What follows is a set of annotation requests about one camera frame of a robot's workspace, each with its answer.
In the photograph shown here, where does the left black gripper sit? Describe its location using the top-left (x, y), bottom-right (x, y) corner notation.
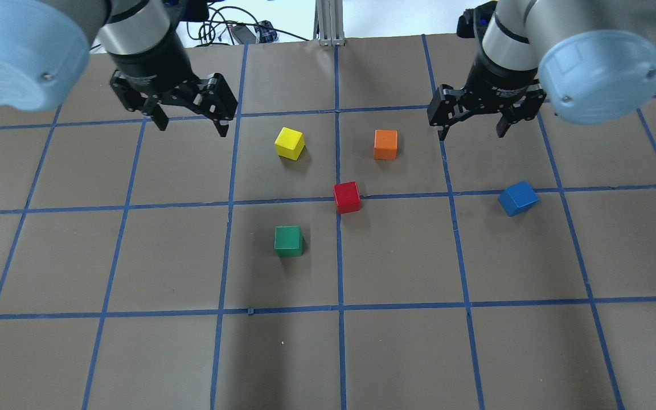
top-left (108, 38), bottom-right (239, 138)

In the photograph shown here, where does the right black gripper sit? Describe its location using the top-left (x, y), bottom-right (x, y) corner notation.
top-left (427, 55), bottom-right (547, 142)

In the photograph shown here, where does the red wooden block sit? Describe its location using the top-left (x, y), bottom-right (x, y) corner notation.
top-left (333, 181), bottom-right (362, 215)

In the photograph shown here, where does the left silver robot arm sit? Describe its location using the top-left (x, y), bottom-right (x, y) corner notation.
top-left (0, 1), bottom-right (239, 137)

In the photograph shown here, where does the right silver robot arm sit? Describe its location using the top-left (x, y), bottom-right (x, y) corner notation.
top-left (427, 1), bottom-right (656, 140)

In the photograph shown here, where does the blue wooden block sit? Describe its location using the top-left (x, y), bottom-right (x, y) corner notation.
top-left (499, 180), bottom-right (540, 217)

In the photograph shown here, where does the orange wooden block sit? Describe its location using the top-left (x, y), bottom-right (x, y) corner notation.
top-left (373, 129), bottom-right (399, 161)

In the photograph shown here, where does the yellow wooden block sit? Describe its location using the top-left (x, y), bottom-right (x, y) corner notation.
top-left (274, 127), bottom-right (305, 161)

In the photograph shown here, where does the green wooden block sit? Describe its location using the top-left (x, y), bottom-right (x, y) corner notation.
top-left (274, 225), bottom-right (303, 257)

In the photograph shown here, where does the black power adapter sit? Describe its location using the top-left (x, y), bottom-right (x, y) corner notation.
top-left (229, 24), bottom-right (258, 44)

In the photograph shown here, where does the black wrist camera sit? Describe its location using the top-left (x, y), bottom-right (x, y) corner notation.
top-left (456, 2), bottom-right (497, 40)

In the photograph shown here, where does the aluminium frame post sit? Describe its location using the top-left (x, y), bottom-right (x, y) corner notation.
top-left (313, 0), bottom-right (346, 47)

